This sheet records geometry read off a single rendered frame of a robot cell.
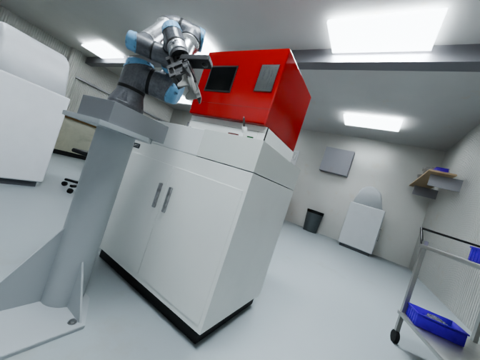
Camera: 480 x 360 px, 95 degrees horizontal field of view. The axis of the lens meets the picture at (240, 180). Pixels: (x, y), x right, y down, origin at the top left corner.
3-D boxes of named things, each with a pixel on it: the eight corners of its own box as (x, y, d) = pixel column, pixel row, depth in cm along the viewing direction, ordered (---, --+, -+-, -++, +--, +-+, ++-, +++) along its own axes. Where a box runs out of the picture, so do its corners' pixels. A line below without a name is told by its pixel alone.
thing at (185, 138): (147, 142, 150) (153, 122, 150) (207, 159, 121) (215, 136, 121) (135, 137, 142) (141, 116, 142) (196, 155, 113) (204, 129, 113)
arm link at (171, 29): (178, 38, 94) (181, 18, 87) (185, 58, 91) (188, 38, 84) (159, 36, 91) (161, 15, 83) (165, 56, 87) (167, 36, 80)
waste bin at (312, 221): (318, 233, 665) (325, 213, 665) (316, 234, 623) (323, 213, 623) (303, 227, 690) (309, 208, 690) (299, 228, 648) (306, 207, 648)
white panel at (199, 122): (181, 155, 211) (193, 116, 211) (252, 177, 169) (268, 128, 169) (178, 154, 208) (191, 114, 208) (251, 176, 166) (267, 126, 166)
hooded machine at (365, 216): (371, 254, 593) (391, 194, 594) (372, 258, 530) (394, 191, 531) (338, 241, 635) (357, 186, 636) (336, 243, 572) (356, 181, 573)
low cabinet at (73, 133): (81, 151, 802) (90, 125, 803) (121, 168, 670) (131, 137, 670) (-2, 130, 618) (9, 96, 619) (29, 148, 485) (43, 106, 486)
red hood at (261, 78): (231, 138, 269) (246, 92, 269) (293, 152, 226) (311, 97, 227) (188, 112, 204) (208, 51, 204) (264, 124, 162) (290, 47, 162)
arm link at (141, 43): (163, 5, 118) (123, 26, 84) (183, 15, 121) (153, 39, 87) (160, 28, 126) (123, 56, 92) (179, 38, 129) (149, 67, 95)
